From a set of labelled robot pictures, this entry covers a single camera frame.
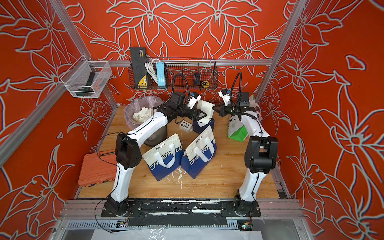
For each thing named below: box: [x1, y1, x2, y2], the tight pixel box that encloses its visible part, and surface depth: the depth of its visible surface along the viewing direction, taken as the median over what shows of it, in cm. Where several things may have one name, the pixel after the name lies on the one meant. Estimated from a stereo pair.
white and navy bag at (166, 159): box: [142, 133, 184, 182], surface depth 74 cm
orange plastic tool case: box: [78, 151, 118, 187], surface depth 81 cm
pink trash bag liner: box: [123, 95, 166, 130], surface depth 89 cm
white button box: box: [179, 120, 193, 133], surface depth 105 cm
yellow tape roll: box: [201, 81, 210, 89], surface depth 96 cm
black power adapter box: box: [130, 47, 149, 88], surface depth 89 cm
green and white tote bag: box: [228, 114, 249, 143], surface depth 96 cm
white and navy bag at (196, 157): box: [181, 125, 217, 179], surface depth 76 cm
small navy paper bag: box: [193, 118, 215, 134], surface depth 96 cm
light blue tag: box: [156, 62, 166, 89], surface depth 92 cm
